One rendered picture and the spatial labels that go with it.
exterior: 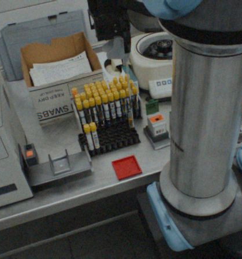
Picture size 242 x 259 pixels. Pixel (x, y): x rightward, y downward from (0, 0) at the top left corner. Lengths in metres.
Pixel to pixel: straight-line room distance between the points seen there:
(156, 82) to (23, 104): 0.48
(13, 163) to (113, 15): 0.42
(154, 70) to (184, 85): 0.79
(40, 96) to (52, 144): 0.16
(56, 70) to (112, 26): 0.52
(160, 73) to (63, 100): 0.33
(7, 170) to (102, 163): 0.27
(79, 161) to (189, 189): 0.51
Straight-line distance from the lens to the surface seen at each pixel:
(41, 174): 0.96
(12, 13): 1.35
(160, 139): 1.01
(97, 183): 0.95
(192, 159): 0.44
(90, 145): 0.99
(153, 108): 1.00
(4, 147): 0.83
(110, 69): 1.27
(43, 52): 1.35
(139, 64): 1.16
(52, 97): 1.12
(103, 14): 0.82
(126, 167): 0.97
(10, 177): 0.90
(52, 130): 1.14
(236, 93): 0.37
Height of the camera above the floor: 1.60
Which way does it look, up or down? 41 degrees down
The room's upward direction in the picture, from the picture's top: 8 degrees counter-clockwise
